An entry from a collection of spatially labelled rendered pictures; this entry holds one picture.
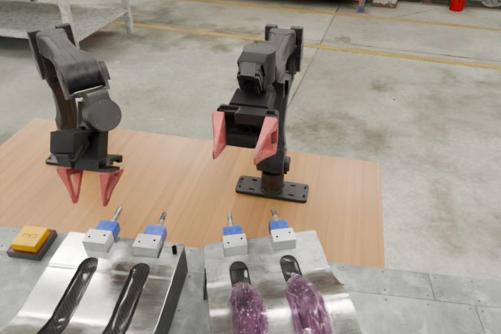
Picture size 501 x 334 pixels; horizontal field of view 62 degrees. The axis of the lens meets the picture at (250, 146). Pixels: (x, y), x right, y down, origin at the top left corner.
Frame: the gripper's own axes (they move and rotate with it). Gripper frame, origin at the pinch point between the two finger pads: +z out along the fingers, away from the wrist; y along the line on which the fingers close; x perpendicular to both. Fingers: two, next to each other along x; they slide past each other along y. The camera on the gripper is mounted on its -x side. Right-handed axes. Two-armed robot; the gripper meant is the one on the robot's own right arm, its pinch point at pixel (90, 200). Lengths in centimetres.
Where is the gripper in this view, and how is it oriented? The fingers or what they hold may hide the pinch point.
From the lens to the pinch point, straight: 88.6
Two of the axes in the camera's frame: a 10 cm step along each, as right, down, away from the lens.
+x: 1.2, -0.9, 9.9
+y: 9.9, 0.8, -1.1
